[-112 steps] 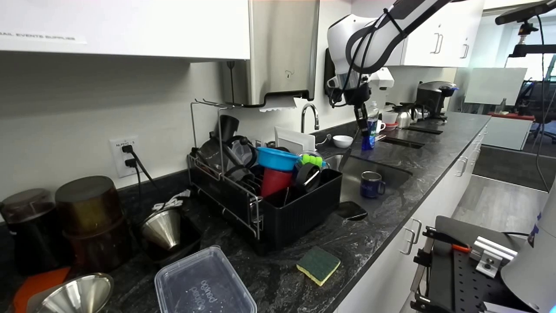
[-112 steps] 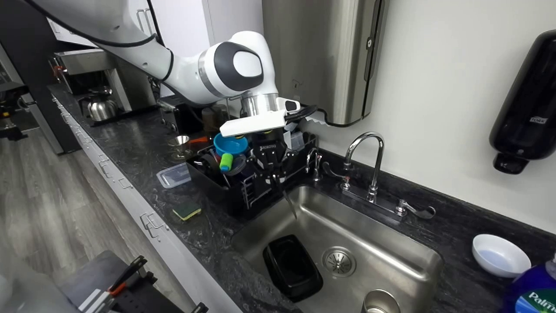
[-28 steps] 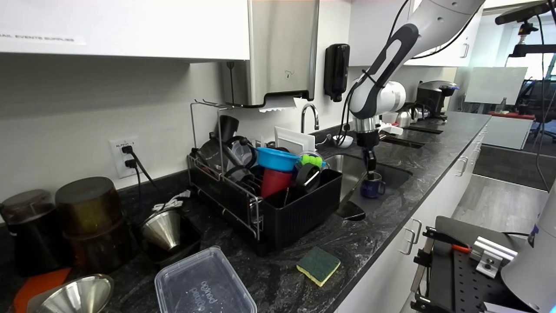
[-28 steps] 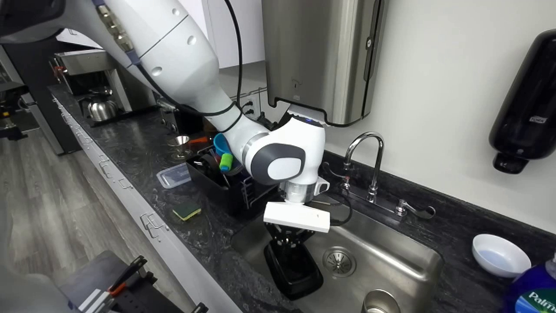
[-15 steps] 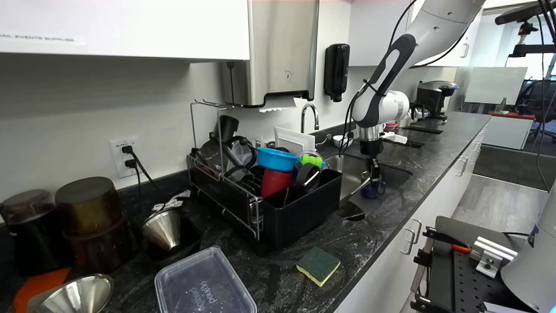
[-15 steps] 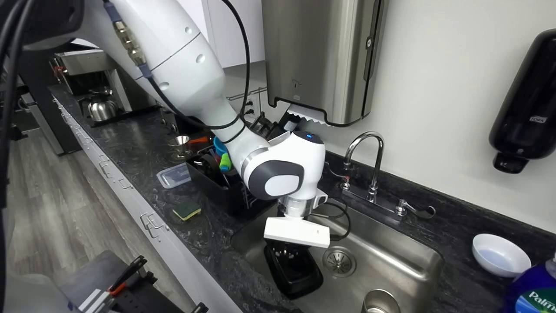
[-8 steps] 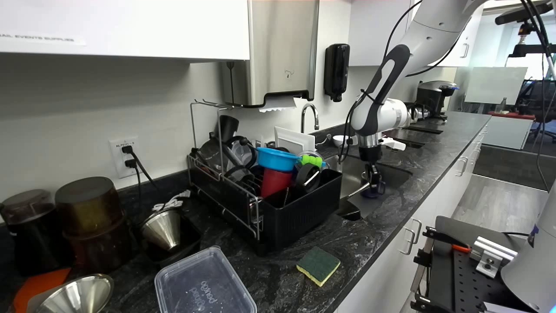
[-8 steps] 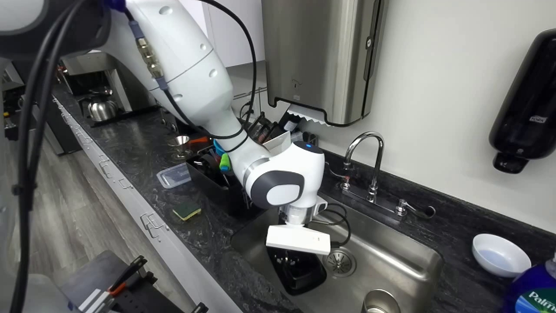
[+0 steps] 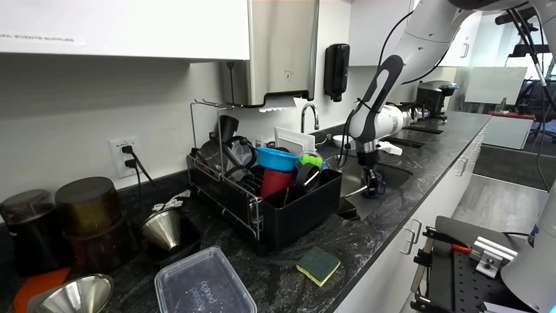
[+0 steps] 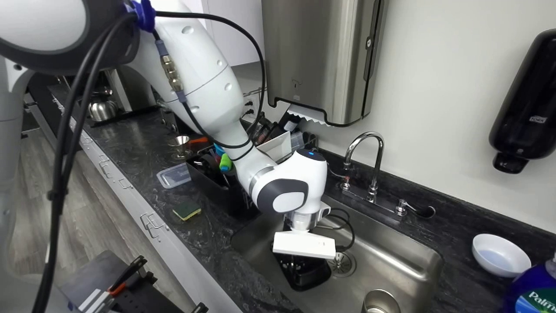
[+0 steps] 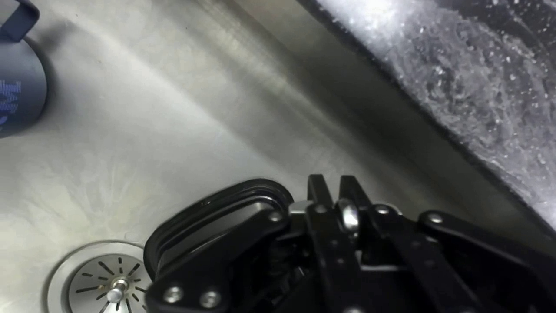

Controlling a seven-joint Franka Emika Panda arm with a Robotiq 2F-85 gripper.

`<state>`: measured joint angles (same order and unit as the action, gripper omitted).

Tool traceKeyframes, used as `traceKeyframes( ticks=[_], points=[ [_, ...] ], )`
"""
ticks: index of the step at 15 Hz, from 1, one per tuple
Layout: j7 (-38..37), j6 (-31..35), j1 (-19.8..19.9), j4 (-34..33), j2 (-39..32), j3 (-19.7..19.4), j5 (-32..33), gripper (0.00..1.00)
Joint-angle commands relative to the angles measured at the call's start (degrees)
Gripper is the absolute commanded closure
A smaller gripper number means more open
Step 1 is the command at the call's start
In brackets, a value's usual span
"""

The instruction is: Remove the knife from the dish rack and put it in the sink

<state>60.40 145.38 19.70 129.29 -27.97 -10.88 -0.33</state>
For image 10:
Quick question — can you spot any black tool tray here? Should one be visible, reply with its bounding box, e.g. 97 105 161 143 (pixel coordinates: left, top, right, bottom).
58 251 208 313

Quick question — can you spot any clear plastic container lid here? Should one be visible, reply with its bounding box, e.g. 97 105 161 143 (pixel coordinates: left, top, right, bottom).
156 164 190 190

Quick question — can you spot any steel paper towel dispenser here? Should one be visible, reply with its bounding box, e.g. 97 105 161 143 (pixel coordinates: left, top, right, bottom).
262 0 389 128

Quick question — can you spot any black plastic tray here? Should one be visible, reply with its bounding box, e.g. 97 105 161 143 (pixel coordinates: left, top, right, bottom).
274 254 331 291

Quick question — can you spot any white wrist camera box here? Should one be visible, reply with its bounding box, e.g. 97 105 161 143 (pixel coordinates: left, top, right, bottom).
272 232 336 260

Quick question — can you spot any chrome sink faucet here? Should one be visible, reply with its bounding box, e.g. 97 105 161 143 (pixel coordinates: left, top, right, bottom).
329 133 435 225

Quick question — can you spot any black soap dispenser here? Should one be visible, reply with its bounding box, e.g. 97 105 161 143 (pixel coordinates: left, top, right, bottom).
488 30 556 175

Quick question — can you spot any orange handled utensil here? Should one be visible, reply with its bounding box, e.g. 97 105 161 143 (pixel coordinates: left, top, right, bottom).
187 138 210 147

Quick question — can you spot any stainless steel sink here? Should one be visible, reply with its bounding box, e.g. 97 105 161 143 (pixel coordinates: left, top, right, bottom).
230 197 442 313

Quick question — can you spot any white small bowl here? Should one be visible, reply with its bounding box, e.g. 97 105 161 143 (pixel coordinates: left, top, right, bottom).
470 234 531 279

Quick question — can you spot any white plate in rack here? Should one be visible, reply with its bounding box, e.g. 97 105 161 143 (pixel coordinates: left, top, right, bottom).
258 133 291 162

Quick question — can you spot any small steel funnel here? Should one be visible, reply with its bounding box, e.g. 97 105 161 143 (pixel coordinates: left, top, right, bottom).
168 136 190 161

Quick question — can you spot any steel kettle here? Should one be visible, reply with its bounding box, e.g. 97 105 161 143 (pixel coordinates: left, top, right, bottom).
88 101 116 124

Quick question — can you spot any knife with green blue handle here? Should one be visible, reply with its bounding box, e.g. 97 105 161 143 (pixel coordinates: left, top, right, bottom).
218 154 232 173

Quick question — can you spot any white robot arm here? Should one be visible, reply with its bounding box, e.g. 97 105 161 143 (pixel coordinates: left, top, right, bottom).
0 0 326 234

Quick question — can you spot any green scouring sponge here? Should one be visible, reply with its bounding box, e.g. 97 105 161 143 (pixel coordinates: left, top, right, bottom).
171 204 201 223

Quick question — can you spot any blue dish soap bottle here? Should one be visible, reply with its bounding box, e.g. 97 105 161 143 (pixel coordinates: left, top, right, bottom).
501 256 556 313

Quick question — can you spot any black dish rack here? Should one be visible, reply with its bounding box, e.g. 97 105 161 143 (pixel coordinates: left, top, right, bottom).
189 143 328 220

